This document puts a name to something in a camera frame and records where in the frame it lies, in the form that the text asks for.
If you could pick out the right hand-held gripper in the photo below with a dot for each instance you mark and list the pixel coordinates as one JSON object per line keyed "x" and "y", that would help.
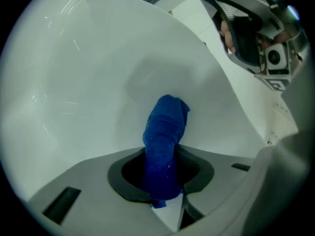
{"x": 275, "y": 82}

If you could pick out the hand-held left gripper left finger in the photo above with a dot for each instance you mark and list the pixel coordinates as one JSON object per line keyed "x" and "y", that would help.
{"x": 93, "y": 200}

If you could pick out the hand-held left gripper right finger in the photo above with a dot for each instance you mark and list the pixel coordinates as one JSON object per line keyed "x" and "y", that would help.
{"x": 221, "y": 178}

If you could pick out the white bathtub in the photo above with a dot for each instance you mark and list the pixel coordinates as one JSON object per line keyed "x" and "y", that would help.
{"x": 86, "y": 70}

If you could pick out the person's right hand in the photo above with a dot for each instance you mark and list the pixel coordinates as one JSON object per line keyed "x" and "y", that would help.
{"x": 227, "y": 36}

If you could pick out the white gripper camera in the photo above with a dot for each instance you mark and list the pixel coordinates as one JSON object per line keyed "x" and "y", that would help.
{"x": 275, "y": 56}

